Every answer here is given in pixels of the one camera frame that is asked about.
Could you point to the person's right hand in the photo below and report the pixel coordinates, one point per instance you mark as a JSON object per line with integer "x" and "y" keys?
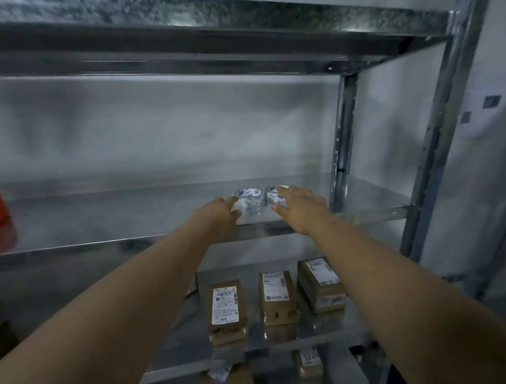
{"x": 304, "y": 211}

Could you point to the person's left hand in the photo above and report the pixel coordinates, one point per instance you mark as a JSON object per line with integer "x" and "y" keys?
{"x": 217, "y": 217}

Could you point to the transparent tape roll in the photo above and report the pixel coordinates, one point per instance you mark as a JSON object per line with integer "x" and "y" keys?
{"x": 272, "y": 196}
{"x": 251, "y": 201}

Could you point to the orange tape dispenser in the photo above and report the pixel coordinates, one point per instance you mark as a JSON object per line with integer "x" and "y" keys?
{"x": 6, "y": 229}

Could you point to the person's right forearm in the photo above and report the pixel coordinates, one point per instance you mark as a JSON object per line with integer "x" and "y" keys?
{"x": 395, "y": 296}

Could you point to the person's left forearm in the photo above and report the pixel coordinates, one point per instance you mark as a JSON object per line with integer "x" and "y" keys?
{"x": 118, "y": 316}

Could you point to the grey metal shelving rack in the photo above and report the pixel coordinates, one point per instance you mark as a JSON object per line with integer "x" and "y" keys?
{"x": 158, "y": 213}

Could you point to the cardboard box printed label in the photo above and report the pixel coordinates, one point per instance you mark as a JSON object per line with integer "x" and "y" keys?
{"x": 278, "y": 296}
{"x": 322, "y": 285}
{"x": 227, "y": 312}

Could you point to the small cardboard box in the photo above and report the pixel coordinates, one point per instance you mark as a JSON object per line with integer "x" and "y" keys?
{"x": 223, "y": 375}
{"x": 308, "y": 362}

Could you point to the dark wall plate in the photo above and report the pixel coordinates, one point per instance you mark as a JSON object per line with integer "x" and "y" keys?
{"x": 491, "y": 101}
{"x": 465, "y": 117}

